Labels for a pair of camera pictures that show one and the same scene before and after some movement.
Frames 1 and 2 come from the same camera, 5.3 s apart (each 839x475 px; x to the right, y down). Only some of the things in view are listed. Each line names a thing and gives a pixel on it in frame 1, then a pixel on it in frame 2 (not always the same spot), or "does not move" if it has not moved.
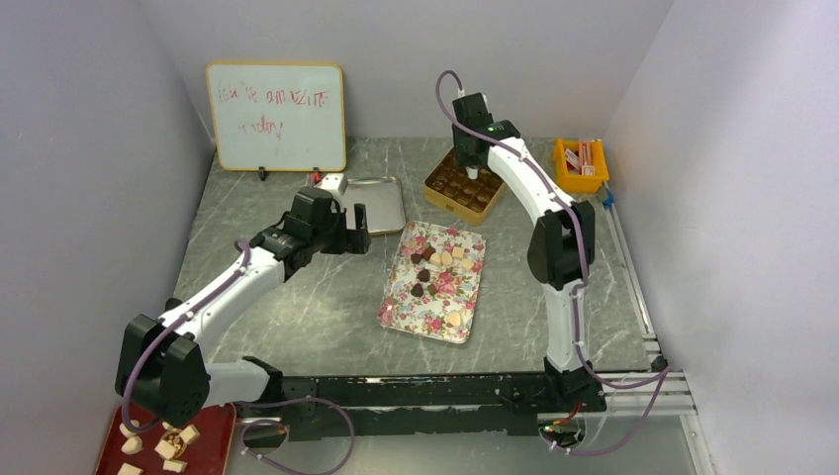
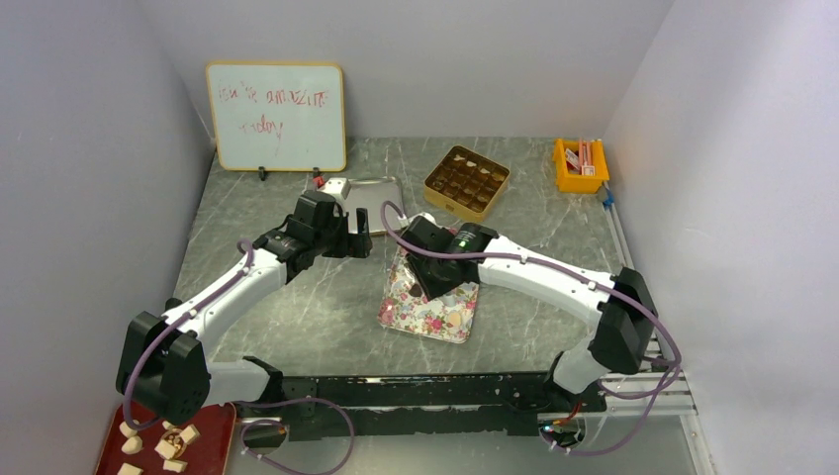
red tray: x=200 y=446 does not move
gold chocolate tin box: x=448 y=187 does not move
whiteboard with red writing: x=278 y=117 does not move
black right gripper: x=468 y=156 -> x=431 y=280
